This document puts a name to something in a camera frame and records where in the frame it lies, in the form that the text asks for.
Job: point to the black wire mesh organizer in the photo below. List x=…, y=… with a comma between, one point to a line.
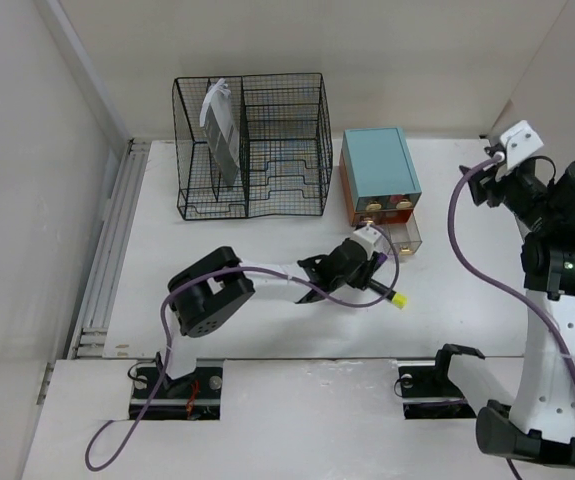
x=285, y=148

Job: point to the grey paper swatch booklet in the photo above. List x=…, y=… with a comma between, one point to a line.
x=223, y=137

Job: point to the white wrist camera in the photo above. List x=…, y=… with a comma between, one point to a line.
x=367, y=237
x=519, y=142

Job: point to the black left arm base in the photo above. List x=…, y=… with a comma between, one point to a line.
x=192, y=397

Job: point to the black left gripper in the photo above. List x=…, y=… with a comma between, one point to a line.
x=360, y=279

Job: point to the teal orange drawer box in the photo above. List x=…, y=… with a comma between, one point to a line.
x=377, y=162

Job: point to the aluminium rail left side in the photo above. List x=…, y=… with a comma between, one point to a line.
x=88, y=331

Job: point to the purple cap black highlighter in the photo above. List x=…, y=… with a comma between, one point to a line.
x=381, y=259

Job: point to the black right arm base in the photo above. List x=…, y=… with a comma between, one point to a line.
x=428, y=393

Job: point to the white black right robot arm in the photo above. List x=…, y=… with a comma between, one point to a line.
x=537, y=424

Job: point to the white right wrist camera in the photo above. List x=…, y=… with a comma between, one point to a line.
x=519, y=142

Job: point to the yellow cap black highlighter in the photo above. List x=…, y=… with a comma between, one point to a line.
x=395, y=298

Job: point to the clear plastic drawer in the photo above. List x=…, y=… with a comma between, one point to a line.
x=404, y=201
x=375, y=203
x=403, y=239
x=361, y=219

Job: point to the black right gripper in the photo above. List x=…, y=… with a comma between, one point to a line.
x=492, y=179

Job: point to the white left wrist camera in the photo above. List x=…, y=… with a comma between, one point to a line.
x=367, y=237

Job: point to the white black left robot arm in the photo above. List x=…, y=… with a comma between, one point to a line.
x=229, y=307

